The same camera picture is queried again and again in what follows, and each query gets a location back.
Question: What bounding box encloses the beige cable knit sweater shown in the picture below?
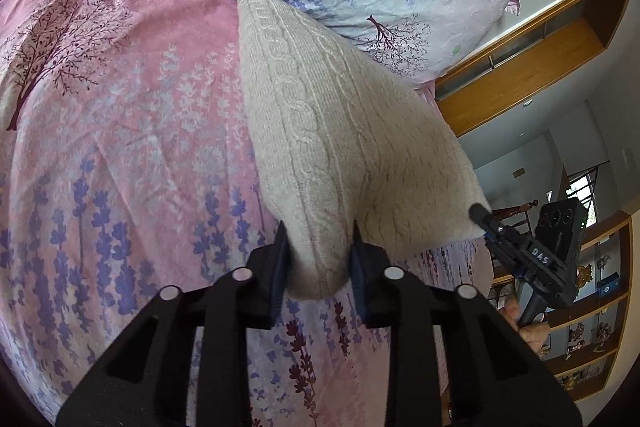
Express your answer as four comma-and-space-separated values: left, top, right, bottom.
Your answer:
238, 0, 492, 299

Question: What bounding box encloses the right hand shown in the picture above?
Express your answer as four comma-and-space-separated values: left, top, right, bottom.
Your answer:
499, 296, 550, 355

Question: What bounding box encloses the wooden display shelf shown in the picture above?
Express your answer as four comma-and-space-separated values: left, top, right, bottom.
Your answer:
491, 208, 637, 403

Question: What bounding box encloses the pink floral bed sheet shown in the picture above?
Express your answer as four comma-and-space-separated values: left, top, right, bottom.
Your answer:
0, 0, 494, 427

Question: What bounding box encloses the wooden wall shelf unit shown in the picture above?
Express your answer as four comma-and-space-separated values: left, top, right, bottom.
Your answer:
436, 0, 629, 136

